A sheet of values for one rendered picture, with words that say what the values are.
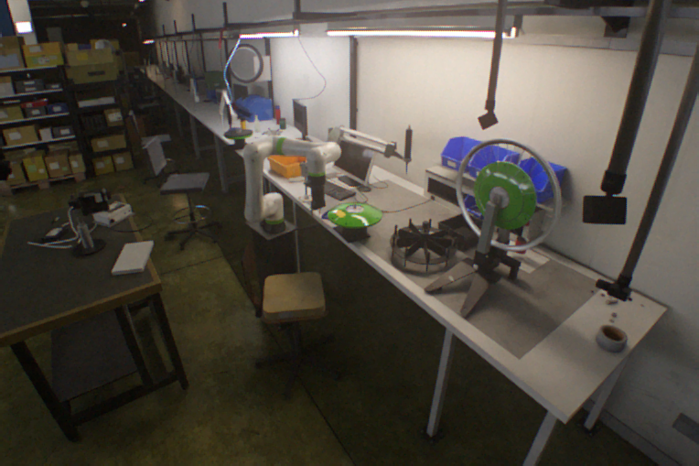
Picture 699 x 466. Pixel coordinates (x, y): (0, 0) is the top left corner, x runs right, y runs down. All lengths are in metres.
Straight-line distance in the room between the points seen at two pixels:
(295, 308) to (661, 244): 1.86
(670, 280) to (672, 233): 0.23
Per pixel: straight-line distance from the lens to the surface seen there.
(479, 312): 1.73
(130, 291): 1.91
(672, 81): 2.01
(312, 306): 2.13
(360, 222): 2.00
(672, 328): 2.29
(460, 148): 2.58
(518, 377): 1.52
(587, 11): 1.62
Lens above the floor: 2.01
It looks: 25 degrees down
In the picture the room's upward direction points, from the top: straight up
